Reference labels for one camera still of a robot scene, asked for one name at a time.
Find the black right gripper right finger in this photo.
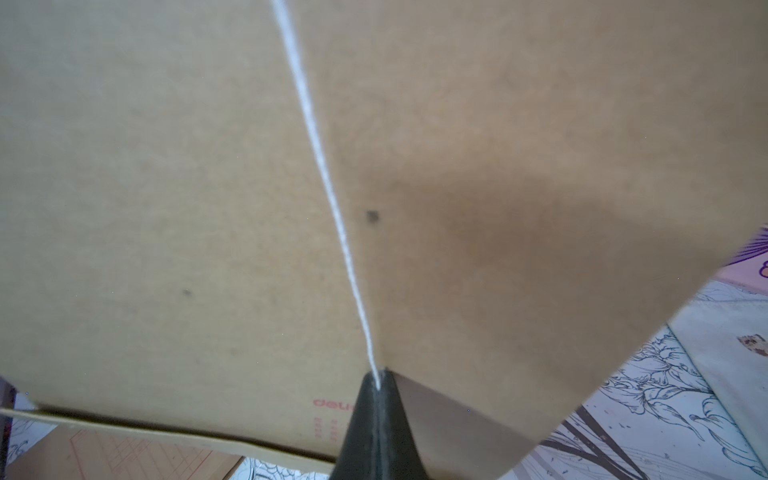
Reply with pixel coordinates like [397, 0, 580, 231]
[379, 370, 428, 480]

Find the brown kraft file bag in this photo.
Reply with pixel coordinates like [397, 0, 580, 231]
[6, 427, 242, 480]

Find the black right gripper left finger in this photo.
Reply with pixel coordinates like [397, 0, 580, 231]
[329, 372, 384, 480]

